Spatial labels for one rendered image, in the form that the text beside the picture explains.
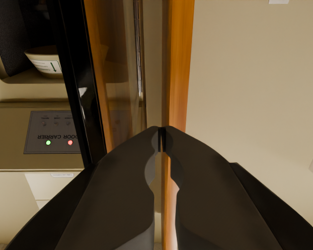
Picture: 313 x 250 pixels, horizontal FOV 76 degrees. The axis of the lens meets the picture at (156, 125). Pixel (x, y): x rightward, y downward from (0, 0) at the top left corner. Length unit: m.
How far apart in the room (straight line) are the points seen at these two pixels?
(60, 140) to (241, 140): 0.85
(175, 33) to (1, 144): 0.38
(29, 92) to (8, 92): 0.04
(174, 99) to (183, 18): 0.12
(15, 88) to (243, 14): 0.75
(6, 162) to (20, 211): 1.12
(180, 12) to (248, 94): 0.71
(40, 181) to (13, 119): 0.21
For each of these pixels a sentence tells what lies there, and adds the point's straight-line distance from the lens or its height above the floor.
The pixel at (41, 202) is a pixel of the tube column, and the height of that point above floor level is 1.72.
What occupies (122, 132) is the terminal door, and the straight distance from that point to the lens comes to 0.16.
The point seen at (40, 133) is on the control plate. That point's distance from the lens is 0.45.
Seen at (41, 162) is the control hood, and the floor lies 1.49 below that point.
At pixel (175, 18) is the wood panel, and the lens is 0.31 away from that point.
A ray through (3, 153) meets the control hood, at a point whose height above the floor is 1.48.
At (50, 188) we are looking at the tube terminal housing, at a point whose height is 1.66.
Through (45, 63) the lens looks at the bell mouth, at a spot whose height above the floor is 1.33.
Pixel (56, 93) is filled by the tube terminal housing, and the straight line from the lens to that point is 0.47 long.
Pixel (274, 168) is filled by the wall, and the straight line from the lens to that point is 1.27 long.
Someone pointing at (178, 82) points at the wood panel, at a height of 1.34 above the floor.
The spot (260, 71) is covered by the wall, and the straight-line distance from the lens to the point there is 0.96.
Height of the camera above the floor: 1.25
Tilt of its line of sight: 29 degrees up
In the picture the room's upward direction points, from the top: 180 degrees clockwise
